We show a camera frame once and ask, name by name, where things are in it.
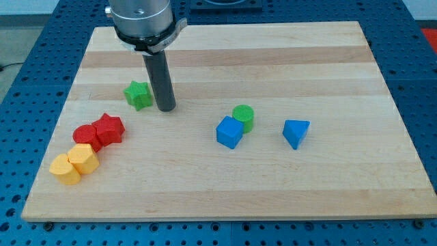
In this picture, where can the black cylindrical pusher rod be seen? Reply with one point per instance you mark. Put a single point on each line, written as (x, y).
(160, 80)

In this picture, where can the green star block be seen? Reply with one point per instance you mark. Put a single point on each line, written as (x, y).
(138, 95)

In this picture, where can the red star block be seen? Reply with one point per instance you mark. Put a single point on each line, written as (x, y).
(109, 129)

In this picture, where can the blue cube block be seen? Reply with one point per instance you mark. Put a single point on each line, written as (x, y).
(229, 132)

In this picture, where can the red cylinder block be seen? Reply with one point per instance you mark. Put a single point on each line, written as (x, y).
(87, 134)

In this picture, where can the green cylinder block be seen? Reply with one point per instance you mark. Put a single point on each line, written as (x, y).
(244, 114)

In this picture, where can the yellow hexagon block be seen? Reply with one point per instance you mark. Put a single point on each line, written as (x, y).
(83, 158)

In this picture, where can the wooden board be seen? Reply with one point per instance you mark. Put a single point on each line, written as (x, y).
(357, 160)

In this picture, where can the yellow heart block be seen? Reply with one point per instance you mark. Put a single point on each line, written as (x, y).
(64, 171)

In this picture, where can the blue triangle block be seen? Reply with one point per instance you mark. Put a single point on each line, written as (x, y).
(294, 131)

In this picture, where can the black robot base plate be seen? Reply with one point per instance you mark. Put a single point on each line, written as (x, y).
(207, 5)

